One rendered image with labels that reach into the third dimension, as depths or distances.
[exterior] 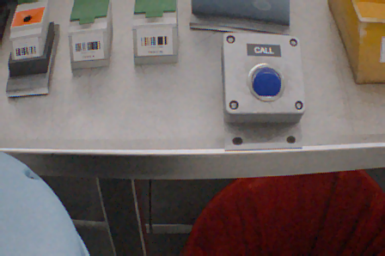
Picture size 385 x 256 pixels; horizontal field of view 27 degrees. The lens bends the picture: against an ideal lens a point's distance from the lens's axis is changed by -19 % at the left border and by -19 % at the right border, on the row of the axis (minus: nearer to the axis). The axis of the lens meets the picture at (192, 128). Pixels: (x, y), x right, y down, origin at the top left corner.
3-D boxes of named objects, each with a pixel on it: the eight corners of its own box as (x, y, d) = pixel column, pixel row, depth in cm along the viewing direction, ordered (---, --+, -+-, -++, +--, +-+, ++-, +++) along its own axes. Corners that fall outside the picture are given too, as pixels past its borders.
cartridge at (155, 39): (133, 64, 86) (131, 17, 80) (137, 31, 89) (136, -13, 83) (177, 63, 86) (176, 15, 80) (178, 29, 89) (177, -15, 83)
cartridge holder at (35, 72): (7, 98, 84) (3, 76, 81) (20, 38, 90) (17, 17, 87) (48, 94, 84) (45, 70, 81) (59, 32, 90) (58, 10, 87)
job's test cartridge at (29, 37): (13, 73, 84) (9, 33, 79) (20, 42, 87) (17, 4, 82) (44, 70, 84) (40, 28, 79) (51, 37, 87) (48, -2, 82)
